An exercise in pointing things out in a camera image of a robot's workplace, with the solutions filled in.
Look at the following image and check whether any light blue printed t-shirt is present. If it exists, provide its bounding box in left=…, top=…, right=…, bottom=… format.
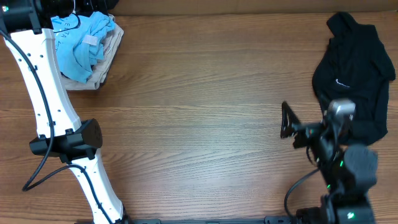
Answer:
left=51, top=12, right=116, bottom=83

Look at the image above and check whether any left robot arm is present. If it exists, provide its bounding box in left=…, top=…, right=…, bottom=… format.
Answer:
left=1, top=0, right=132, bottom=223

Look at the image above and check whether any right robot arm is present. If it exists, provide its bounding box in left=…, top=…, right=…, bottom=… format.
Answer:
left=280, top=99, right=378, bottom=223

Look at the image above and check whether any black t-shirt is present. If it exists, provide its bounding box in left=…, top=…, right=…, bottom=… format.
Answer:
left=312, top=12, right=396, bottom=145

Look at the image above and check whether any folded beige garment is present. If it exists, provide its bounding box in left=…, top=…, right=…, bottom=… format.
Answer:
left=61, top=14, right=124, bottom=90

